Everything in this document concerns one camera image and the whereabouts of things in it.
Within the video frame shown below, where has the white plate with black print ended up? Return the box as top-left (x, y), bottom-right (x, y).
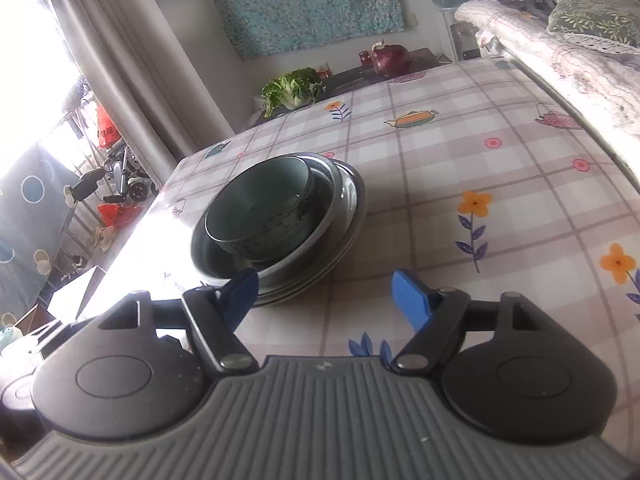
top-left (252, 165), bottom-right (368, 308)

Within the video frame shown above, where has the beige curtain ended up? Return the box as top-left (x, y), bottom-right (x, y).
top-left (37, 0), bottom-right (236, 196)

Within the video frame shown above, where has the white quilted blanket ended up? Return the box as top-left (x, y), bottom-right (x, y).
top-left (454, 0), bottom-right (640, 136)

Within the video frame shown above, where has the grey dotted cloth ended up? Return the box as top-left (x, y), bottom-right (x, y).
top-left (0, 142), bottom-right (83, 321)

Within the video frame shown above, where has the white mattress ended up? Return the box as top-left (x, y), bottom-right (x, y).
top-left (510, 57), bottom-right (640, 186)

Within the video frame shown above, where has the folded metal stroller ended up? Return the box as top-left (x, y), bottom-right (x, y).
top-left (102, 145), bottom-right (158, 201)

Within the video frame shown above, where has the hanging red bag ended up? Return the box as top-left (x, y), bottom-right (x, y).
top-left (95, 104), bottom-right (123, 150)

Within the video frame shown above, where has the dark green ceramic bowl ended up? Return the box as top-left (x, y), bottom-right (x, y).
top-left (191, 152), bottom-right (337, 281)
top-left (205, 156), bottom-right (315, 262)

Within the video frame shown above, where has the white water dispenser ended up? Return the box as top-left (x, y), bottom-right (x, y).
top-left (440, 7), bottom-right (483, 63)

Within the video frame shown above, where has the napa cabbage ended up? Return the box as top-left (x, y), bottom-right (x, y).
top-left (261, 67), bottom-right (326, 118)

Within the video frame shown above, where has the crumpled red bag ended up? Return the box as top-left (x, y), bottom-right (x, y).
top-left (97, 203), bottom-right (126, 227)

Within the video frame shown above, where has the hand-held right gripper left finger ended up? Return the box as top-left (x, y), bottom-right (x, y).
top-left (97, 267), bottom-right (261, 376)

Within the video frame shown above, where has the white cardboard box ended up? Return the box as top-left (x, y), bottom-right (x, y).
top-left (15, 266), bottom-right (108, 356)

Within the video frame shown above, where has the red onion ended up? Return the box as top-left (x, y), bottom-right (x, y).
top-left (370, 42), bottom-right (413, 78)

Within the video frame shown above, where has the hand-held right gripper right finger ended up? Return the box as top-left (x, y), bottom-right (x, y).
top-left (391, 269), bottom-right (543, 376)

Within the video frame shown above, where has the green leaf print pillow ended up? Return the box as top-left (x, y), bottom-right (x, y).
top-left (547, 0), bottom-right (640, 53)

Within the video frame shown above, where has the teal floral wall cloth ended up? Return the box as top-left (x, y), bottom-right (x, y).
top-left (202, 0), bottom-right (406, 61)

